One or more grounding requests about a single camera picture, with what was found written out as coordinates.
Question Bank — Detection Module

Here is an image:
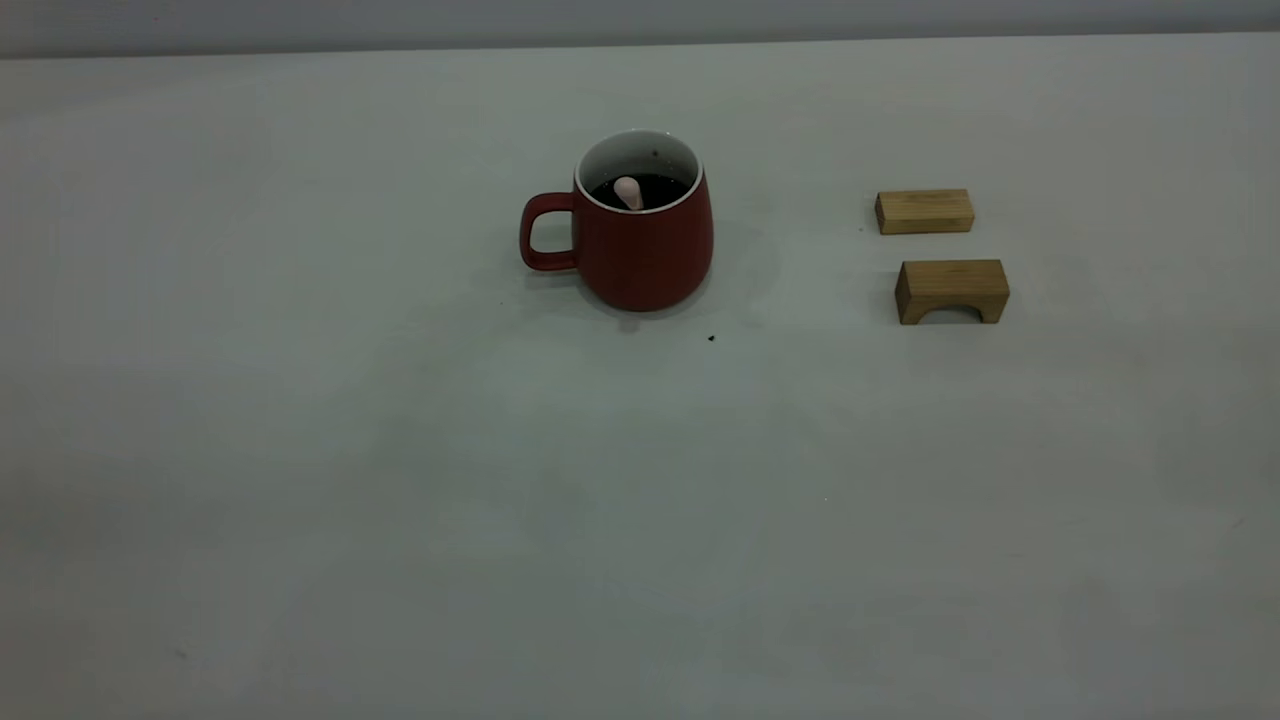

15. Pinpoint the flat wooden block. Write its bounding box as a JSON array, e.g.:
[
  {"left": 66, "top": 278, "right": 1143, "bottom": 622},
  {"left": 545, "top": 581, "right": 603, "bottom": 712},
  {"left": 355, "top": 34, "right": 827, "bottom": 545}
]
[{"left": 876, "top": 188, "right": 976, "bottom": 236}]

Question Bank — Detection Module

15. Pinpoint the dark coffee liquid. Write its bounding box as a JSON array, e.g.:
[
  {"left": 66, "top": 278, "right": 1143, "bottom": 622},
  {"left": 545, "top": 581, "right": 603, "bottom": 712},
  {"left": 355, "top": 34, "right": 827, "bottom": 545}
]
[{"left": 590, "top": 174, "right": 693, "bottom": 211}]

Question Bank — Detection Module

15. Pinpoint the arched wooden block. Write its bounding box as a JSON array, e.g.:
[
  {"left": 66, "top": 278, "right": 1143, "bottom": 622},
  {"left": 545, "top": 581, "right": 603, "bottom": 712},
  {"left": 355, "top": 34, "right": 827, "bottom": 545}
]
[{"left": 894, "top": 259, "right": 1011, "bottom": 326}]

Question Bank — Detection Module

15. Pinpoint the red ceramic mug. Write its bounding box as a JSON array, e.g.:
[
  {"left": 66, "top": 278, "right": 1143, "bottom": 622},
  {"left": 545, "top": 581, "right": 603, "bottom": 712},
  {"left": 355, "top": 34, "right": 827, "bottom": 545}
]
[{"left": 518, "top": 130, "right": 715, "bottom": 313}]

